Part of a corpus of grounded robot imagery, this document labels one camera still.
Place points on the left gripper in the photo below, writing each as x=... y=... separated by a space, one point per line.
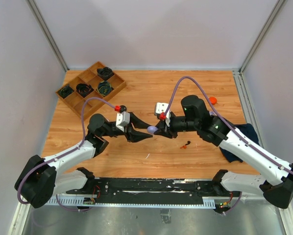
x=134 y=136

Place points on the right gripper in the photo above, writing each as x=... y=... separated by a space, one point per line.
x=168 y=131

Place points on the purple earbud charging case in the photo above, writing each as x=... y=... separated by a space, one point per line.
x=152 y=129

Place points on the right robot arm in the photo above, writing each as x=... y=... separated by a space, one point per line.
x=275 y=179

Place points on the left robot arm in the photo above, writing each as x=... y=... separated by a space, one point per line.
x=42 y=178

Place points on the black charging case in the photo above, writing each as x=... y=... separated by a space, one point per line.
x=123 y=109

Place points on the orange charging case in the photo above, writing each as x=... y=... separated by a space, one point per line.
x=213 y=100

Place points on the black yellow rolled item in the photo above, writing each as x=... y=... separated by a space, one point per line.
x=104 y=88

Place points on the wooden compartment tray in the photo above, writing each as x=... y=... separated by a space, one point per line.
x=86 y=106

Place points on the black rolled item top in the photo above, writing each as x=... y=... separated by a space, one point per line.
x=105 y=73

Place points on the black red rolled item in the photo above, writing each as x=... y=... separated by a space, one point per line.
x=84 y=89

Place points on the black green rolled item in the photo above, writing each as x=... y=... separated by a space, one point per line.
x=65 y=91

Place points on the dark blue cloth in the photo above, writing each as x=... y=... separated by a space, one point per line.
x=249 y=131

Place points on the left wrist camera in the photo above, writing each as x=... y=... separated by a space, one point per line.
x=122 y=120

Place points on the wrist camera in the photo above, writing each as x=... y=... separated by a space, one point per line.
x=122 y=120
x=161 y=107

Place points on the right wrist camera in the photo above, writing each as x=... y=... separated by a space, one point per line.
x=161 y=107

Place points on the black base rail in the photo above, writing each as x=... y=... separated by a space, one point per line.
x=148 y=191

